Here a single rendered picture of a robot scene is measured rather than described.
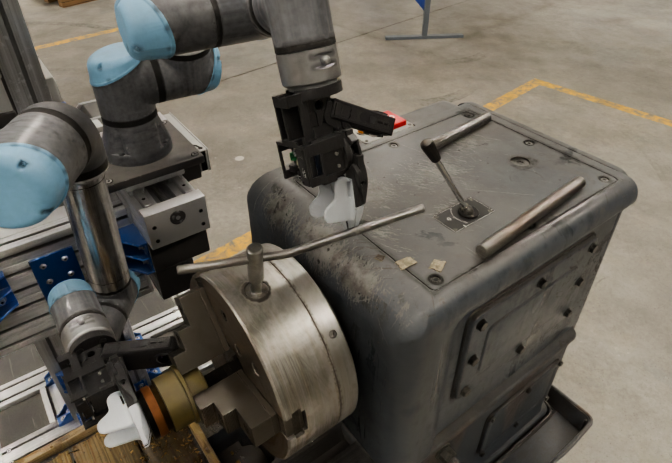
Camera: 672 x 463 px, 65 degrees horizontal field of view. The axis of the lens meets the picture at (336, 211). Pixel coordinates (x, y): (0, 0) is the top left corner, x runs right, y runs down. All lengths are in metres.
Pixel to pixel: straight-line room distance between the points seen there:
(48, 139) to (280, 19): 0.37
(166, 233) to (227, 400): 0.49
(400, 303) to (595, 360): 1.80
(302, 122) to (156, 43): 0.19
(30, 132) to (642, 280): 2.64
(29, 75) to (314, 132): 0.80
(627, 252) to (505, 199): 2.17
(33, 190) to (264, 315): 0.34
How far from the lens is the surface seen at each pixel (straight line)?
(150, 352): 0.89
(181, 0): 0.69
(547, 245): 0.87
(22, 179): 0.78
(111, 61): 1.16
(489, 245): 0.78
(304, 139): 0.65
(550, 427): 1.53
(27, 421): 2.08
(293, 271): 0.77
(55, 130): 0.84
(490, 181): 0.96
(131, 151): 1.21
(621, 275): 2.91
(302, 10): 0.62
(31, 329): 1.39
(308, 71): 0.63
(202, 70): 1.19
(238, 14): 0.70
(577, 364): 2.42
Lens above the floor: 1.76
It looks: 37 degrees down
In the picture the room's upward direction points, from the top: straight up
